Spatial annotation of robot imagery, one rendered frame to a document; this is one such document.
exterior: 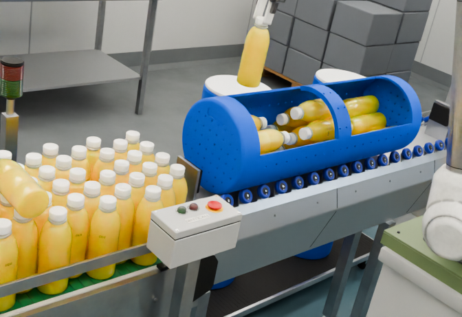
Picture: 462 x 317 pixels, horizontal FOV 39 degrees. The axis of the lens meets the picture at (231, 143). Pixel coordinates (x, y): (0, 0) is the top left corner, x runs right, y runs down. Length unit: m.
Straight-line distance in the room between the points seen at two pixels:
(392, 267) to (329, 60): 3.86
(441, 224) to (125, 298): 0.76
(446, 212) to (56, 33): 4.23
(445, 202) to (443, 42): 5.83
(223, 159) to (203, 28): 4.38
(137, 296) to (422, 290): 0.73
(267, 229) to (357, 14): 3.50
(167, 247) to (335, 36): 4.15
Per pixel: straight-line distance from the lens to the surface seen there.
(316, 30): 5.63
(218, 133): 1.88
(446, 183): 1.54
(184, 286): 1.65
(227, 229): 1.58
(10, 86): 1.90
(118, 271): 1.68
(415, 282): 1.79
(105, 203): 1.54
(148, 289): 1.70
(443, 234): 1.52
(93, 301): 1.62
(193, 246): 1.54
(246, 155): 1.82
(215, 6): 6.23
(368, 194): 2.42
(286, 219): 2.11
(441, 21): 7.32
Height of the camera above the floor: 1.89
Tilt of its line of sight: 24 degrees down
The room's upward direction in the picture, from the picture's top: 11 degrees clockwise
